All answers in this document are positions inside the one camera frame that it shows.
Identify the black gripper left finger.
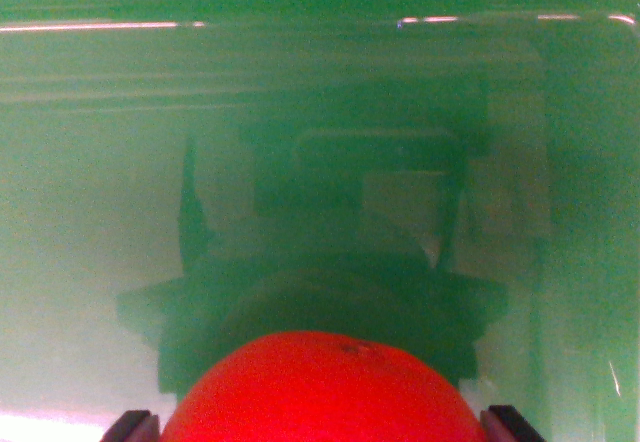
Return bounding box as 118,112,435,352
99,409,162,442

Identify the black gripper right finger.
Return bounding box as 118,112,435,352
479,404,546,442

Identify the orange tangerine fruit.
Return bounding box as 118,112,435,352
160,330,489,442

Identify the green plastic bin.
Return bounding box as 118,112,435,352
0,0,640,442

